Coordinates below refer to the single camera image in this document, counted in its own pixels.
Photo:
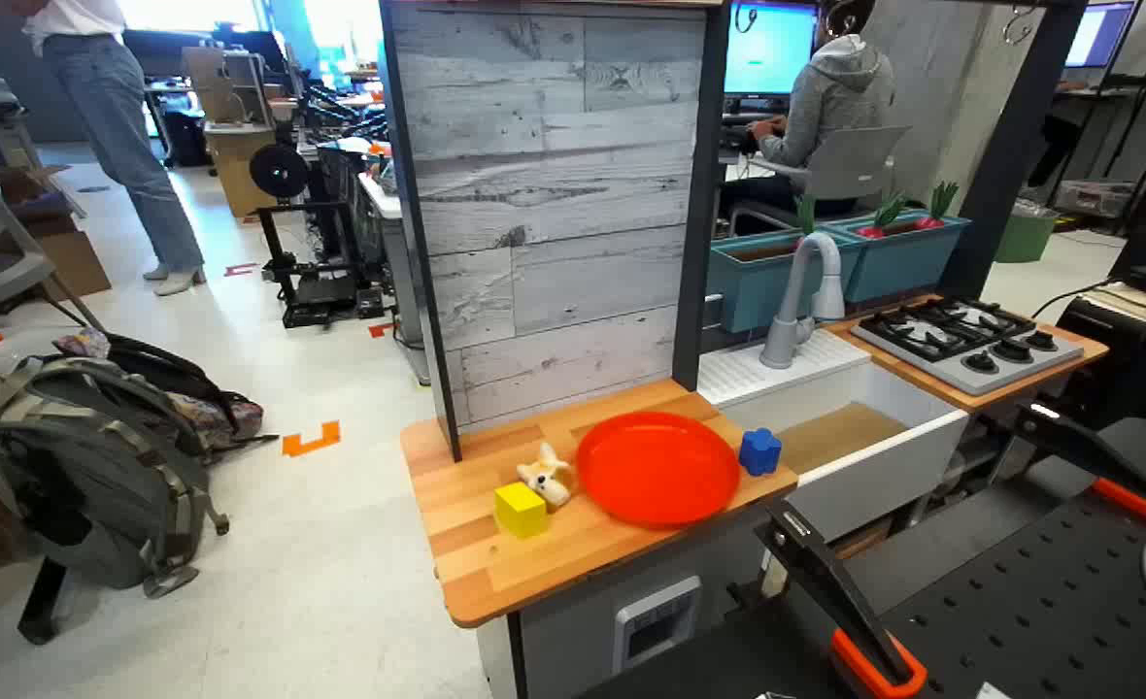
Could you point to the blue block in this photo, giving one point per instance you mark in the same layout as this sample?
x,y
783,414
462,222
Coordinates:
x,y
758,450

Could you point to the orange plate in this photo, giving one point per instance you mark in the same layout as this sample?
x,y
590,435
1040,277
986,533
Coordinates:
x,y
658,470

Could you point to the yellow block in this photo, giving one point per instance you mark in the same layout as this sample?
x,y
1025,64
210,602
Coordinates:
x,y
519,511

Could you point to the small cream toy figure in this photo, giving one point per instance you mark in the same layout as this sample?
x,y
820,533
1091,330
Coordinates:
x,y
545,476

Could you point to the grey wood-pattern back panel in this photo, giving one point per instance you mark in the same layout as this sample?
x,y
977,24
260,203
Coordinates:
x,y
548,173

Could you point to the grey toy faucet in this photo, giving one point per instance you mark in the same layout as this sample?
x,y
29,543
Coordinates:
x,y
813,296

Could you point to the white toy sink basin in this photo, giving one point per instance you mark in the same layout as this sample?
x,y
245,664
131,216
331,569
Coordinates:
x,y
855,435

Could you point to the black wheeled stand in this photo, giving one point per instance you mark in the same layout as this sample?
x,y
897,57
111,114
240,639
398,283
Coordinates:
x,y
335,282

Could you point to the teal planter box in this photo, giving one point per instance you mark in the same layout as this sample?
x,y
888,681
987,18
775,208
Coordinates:
x,y
747,273

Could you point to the seated person in grey hoodie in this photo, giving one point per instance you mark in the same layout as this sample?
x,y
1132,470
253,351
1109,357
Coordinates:
x,y
848,84

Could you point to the computer monitor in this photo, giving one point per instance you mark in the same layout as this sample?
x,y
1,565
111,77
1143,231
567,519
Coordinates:
x,y
769,42

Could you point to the toy stove top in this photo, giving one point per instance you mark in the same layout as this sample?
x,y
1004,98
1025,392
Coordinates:
x,y
972,347

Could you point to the left black orange clamp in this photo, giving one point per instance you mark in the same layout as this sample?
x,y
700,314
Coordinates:
x,y
860,644

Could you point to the black orange clamp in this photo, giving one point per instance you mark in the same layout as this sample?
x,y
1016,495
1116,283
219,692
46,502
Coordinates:
x,y
860,644
1113,455

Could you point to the right black orange clamp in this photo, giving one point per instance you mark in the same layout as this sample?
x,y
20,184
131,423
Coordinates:
x,y
1113,455

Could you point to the grey camouflage backpack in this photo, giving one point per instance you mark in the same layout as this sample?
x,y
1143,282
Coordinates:
x,y
108,466

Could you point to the black perforated table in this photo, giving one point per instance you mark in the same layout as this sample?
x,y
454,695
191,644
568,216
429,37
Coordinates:
x,y
1033,589

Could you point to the standing person in jeans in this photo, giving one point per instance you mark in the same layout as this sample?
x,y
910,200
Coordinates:
x,y
82,48

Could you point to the white drawer front handle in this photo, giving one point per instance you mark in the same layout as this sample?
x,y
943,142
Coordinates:
x,y
655,621

